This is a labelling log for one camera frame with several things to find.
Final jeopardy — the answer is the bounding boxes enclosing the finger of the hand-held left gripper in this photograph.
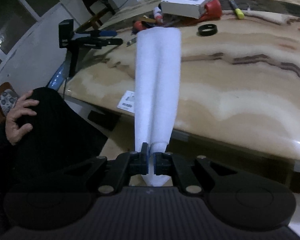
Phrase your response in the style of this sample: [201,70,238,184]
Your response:
[91,38,124,49]
[90,29,118,38]

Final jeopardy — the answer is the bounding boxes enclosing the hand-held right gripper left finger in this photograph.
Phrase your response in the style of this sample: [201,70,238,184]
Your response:
[55,142,150,195]

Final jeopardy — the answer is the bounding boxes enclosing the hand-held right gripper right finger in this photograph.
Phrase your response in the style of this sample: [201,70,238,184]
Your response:
[154,152,255,195]

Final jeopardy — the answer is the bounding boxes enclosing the black clear pen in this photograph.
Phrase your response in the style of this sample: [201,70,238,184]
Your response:
[126,36,138,48]

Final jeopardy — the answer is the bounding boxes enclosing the black red power bank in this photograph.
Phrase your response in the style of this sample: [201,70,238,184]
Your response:
[132,20,147,34]

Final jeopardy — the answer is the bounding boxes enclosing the white glue bottle red tip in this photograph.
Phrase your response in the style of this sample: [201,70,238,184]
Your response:
[152,6,165,25]

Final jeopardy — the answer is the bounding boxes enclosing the white paper towel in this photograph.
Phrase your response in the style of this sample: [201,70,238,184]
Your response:
[134,27,182,187]

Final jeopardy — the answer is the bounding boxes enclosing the white box clear window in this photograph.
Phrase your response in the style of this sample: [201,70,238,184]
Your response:
[160,0,215,19]

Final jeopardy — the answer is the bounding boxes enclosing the black ring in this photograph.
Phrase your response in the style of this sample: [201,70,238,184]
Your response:
[197,24,218,37]

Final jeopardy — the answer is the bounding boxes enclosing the red plastic funnel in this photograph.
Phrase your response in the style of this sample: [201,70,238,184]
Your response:
[199,0,222,21]

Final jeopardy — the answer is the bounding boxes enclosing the yellow marker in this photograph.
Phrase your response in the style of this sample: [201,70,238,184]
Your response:
[227,0,245,20]

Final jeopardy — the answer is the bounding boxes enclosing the person's left hand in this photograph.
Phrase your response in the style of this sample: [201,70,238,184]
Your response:
[5,91,40,145]

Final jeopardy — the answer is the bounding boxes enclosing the dark wooden chair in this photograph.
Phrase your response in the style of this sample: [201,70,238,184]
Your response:
[76,0,115,29]

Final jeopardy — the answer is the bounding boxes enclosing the white framed window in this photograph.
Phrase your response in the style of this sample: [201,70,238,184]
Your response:
[0,0,40,80]

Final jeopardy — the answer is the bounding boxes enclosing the white printed card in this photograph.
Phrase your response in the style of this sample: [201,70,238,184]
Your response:
[117,91,136,112]

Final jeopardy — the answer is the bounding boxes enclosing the patterned cushion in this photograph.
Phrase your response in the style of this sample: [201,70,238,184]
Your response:
[0,89,19,117]

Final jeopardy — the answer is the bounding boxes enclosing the person's leg black trousers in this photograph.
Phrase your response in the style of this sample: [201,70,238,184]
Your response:
[0,87,108,198]

